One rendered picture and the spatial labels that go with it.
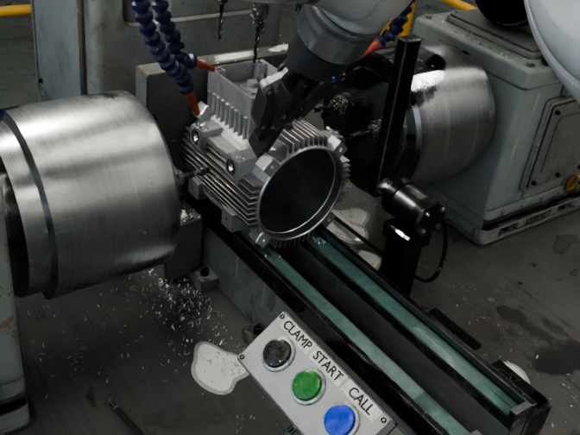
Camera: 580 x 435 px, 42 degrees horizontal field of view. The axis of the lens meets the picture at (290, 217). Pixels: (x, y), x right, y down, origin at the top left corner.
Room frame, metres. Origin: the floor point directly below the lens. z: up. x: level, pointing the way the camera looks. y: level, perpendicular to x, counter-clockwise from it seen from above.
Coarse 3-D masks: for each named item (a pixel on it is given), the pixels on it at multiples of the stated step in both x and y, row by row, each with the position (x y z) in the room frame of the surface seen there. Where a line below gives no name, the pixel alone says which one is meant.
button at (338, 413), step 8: (336, 408) 0.48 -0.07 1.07; (344, 408) 0.48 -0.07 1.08; (328, 416) 0.48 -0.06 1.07; (336, 416) 0.48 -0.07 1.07; (344, 416) 0.47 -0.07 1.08; (352, 416) 0.47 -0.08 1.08; (328, 424) 0.47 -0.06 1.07; (336, 424) 0.47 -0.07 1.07; (344, 424) 0.47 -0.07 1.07; (352, 424) 0.47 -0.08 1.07; (328, 432) 0.47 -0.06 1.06; (336, 432) 0.46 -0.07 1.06; (344, 432) 0.46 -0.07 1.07
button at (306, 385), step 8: (296, 376) 0.52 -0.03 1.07; (304, 376) 0.52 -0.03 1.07; (312, 376) 0.52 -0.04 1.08; (296, 384) 0.51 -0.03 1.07; (304, 384) 0.51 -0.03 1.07; (312, 384) 0.51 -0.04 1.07; (320, 384) 0.51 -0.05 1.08; (296, 392) 0.51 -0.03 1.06; (304, 392) 0.50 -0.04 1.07; (312, 392) 0.50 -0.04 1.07; (304, 400) 0.50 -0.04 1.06
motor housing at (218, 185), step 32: (224, 128) 1.01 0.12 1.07; (192, 160) 1.01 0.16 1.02; (224, 160) 0.95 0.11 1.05; (288, 160) 1.09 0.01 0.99; (320, 160) 1.03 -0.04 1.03; (224, 192) 0.94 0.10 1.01; (256, 192) 0.90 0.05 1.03; (288, 192) 1.04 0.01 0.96; (320, 192) 1.01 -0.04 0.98; (256, 224) 0.90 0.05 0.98; (288, 224) 0.97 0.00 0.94
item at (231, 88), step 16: (240, 64) 1.10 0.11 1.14; (256, 64) 1.11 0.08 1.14; (208, 80) 1.07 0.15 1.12; (224, 80) 1.03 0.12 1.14; (240, 80) 1.10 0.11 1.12; (256, 80) 1.06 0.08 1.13; (208, 96) 1.06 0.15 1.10; (224, 96) 1.03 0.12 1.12; (240, 96) 1.00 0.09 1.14; (224, 112) 1.02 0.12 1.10; (240, 112) 0.99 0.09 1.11; (240, 128) 0.99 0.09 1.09
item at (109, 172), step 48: (96, 96) 0.88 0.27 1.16; (0, 144) 0.75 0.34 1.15; (48, 144) 0.76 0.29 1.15; (96, 144) 0.78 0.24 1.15; (144, 144) 0.81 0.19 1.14; (48, 192) 0.71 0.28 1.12; (96, 192) 0.74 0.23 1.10; (144, 192) 0.77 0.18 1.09; (48, 240) 0.70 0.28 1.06; (96, 240) 0.72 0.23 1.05; (144, 240) 0.76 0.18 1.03; (48, 288) 0.71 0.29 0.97
